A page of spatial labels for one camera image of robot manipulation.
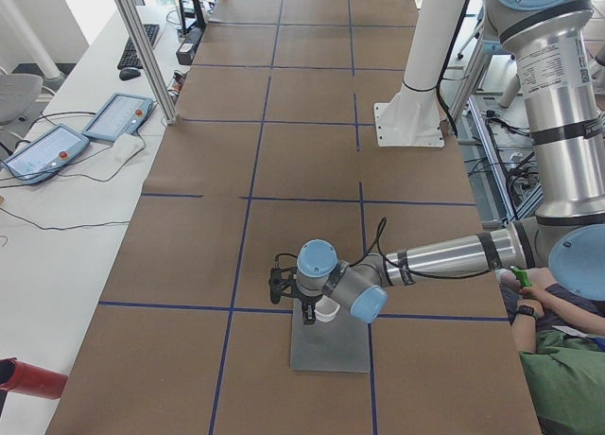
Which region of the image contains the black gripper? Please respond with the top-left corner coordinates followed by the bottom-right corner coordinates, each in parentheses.
top-left (268, 253), bottom-right (316, 325)

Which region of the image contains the white plastic cup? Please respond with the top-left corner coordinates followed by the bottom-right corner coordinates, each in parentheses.
top-left (315, 296), bottom-right (340, 322)

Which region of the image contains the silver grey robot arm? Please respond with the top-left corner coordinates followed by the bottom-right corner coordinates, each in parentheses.
top-left (268, 0), bottom-right (604, 324)

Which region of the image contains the silver closed laptop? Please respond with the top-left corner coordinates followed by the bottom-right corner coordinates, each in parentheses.
top-left (290, 300), bottom-right (370, 373)

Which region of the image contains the brown paper table cover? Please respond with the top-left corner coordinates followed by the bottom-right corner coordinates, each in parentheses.
top-left (48, 0), bottom-right (539, 434)

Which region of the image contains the green hand-held tool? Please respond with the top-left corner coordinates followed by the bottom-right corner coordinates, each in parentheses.
top-left (510, 266), bottom-right (532, 292)

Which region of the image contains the white cloth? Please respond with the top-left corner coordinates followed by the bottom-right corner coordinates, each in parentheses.
top-left (112, 134), bottom-right (145, 164)

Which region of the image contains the seated person green shirt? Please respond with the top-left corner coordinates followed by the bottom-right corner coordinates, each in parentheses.
top-left (495, 268), bottom-right (604, 434)

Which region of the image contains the blue teach pendant far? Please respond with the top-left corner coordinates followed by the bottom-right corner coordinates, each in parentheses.
top-left (82, 93), bottom-right (154, 142)

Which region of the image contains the blue teach pendant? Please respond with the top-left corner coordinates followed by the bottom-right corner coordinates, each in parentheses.
top-left (2, 124), bottom-right (90, 184)
top-left (82, 93), bottom-right (154, 142)

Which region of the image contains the black computer mouse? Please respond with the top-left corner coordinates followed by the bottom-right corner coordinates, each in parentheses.
top-left (118, 67), bottom-right (141, 81)

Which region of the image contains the red cylinder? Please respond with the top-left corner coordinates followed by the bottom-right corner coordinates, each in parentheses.
top-left (1, 358), bottom-right (68, 400)

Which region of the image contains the black keyboard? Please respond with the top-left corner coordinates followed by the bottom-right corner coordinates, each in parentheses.
top-left (116, 23), bottom-right (162, 71)

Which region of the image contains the blue teach pendant near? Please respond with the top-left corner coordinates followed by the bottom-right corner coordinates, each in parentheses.
top-left (2, 124), bottom-right (90, 184)

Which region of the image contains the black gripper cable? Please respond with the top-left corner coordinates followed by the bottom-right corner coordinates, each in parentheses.
top-left (273, 216), bottom-right (502, 281)

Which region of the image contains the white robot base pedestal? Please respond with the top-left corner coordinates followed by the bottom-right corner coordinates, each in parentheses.
top-left (374, 0), bottom-right (470, 148)

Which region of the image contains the aluminium frame post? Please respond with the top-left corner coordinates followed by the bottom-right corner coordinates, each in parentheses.
top-left (114, 0), bottom-right (178, 125)

